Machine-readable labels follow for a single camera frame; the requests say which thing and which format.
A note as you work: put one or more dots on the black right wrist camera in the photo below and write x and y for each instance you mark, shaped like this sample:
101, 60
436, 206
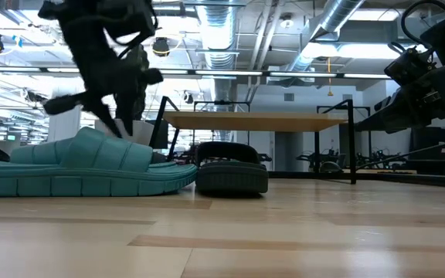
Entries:
410, 65

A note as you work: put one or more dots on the black cabinet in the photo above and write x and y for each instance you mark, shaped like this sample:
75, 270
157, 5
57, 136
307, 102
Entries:
439, 146

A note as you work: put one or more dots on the yellow hanging pendant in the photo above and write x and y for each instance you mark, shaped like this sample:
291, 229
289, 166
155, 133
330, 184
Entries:
329, 92

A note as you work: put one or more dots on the wooden shelf with black frame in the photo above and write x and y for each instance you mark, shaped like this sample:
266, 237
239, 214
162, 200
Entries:
253, 121

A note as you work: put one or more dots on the silver ventilation duct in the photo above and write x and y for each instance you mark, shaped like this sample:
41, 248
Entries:
218, 38
338, 15

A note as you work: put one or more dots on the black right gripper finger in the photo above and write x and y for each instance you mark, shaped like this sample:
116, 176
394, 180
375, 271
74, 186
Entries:
390, 102
388, 123

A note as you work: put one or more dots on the white hexagonal plant pot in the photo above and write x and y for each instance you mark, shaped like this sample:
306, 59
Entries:
143, 133

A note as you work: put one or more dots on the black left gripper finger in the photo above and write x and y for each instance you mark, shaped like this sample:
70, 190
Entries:
104, 116
126, 112

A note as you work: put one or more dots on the green cactus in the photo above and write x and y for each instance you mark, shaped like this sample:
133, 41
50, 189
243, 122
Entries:
141, 104

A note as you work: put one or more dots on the background robot rig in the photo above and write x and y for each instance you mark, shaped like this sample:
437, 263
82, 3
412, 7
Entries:
323, 162
381, 160

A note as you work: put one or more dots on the black slide sandal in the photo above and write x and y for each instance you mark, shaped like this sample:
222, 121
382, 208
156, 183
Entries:
230, 177

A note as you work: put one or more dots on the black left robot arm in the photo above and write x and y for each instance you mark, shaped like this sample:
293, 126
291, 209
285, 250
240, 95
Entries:
122, 15

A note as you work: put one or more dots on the teal rubber slide sandal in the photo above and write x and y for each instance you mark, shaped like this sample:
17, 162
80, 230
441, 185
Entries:
72, 181

